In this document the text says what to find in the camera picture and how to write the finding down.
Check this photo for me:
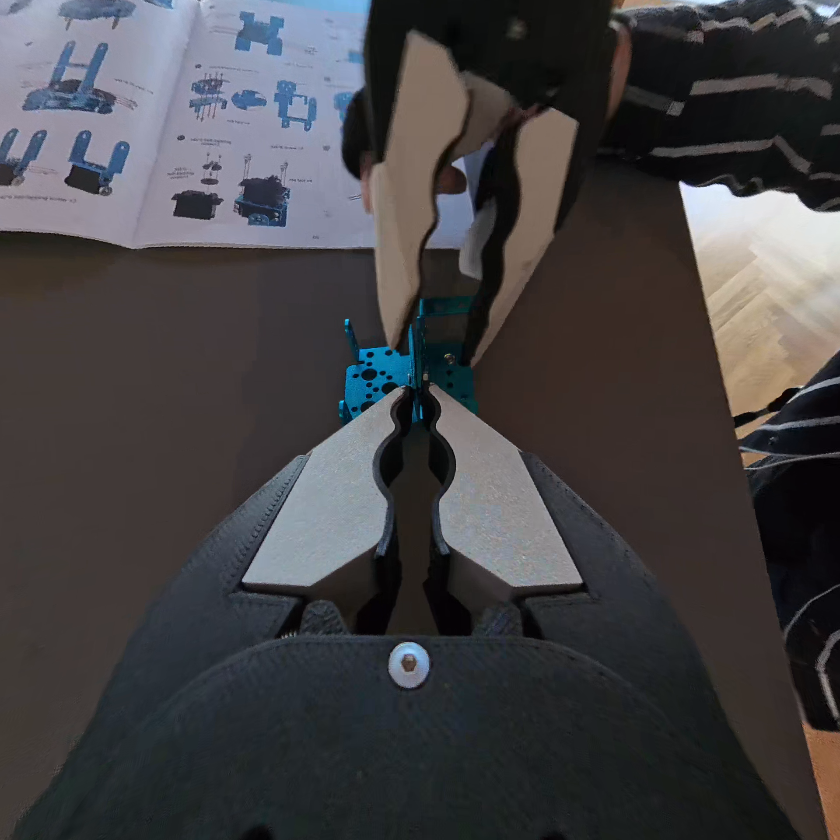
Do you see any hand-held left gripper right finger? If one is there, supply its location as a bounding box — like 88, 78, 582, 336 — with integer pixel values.
425, 385, 585, 634

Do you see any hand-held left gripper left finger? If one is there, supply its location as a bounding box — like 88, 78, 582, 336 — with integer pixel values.
241, 386, 411, 634

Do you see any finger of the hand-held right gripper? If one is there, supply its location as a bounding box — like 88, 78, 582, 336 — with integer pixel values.
462, 108, 581, 368
369, 29, 472, 350

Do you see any blue metal bracket assembly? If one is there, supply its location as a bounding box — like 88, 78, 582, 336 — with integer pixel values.
338, 297, 480, 431

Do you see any person's right forearm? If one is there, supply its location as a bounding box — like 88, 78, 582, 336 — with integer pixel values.
600, 0, 840, 212

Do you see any dark desk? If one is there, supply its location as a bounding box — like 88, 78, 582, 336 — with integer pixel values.
0, 154, 829, 840

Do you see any person's right hand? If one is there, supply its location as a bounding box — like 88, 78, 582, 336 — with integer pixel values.
358, 159, 468, 214

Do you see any assembly instruction manual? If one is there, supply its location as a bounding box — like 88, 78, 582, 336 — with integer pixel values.
0, 0, 475, 252

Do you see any person's torso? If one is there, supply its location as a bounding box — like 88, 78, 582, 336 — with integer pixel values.
734, 351, 840, 732

